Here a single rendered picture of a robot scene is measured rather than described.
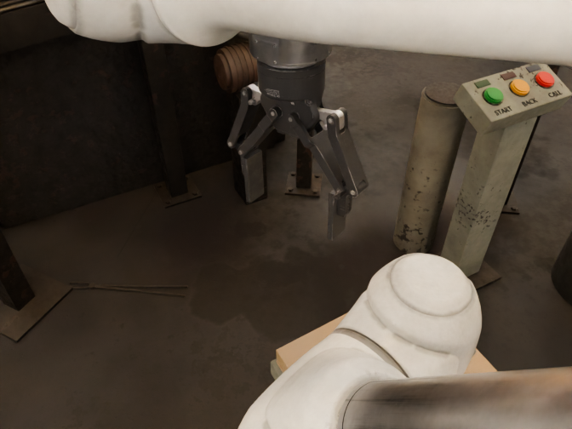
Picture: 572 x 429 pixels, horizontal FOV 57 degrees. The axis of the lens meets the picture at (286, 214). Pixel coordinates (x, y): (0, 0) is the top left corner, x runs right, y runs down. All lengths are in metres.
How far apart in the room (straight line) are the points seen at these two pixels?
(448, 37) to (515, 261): 1.41
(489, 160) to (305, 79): 0.80
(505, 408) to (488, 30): 0.23
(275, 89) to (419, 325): 0.32
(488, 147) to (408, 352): 0.72
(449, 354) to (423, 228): 0.89
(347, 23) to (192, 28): 0.12
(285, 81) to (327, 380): 0.32
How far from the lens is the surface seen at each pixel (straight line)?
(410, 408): 0.46
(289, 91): 0.57
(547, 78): 1.32
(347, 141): 0.59
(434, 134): 1.36
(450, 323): 0.67
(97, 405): 1.39
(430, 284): 0.68
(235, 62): 1.47
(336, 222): 0.64
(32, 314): 1.60
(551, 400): 0.36
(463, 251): 1.49
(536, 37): 0.35
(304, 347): 0.93
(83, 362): 1.46
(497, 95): 1.21
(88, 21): 0.41
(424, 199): 1.49
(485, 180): 1.33
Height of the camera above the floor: 1.17
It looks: 43 degrees down
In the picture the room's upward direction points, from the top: straight up
